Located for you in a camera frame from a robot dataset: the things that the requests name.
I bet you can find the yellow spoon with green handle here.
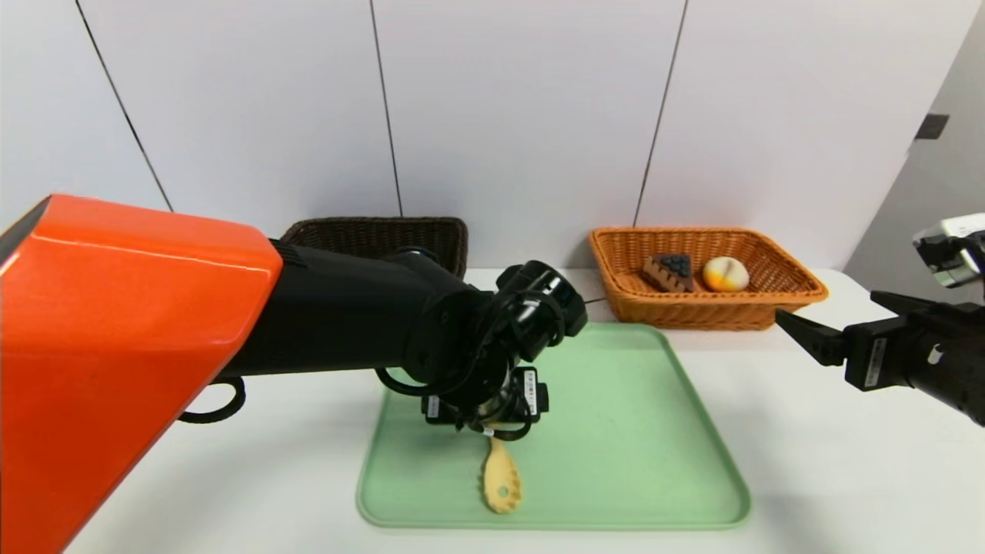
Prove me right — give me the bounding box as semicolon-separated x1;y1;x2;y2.
481;419;523;515

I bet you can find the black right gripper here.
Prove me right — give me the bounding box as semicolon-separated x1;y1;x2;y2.
774;290;985;427

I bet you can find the dark brown wicker basket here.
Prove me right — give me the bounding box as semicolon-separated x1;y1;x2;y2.
279;217;469;279

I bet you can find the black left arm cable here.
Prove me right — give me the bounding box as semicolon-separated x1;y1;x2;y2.
179;377;247;425
376;368;432;398

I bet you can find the white and orange bun toy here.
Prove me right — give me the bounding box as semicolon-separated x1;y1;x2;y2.
702;256;751;293

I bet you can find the light green plastic tray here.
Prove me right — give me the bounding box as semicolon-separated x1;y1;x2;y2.
356;323;751;530

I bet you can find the chocolate cake slice toy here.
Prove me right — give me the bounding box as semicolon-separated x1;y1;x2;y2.
643;254;695;293

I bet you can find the orange wicker basket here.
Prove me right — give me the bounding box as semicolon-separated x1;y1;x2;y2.
589;227;830;332

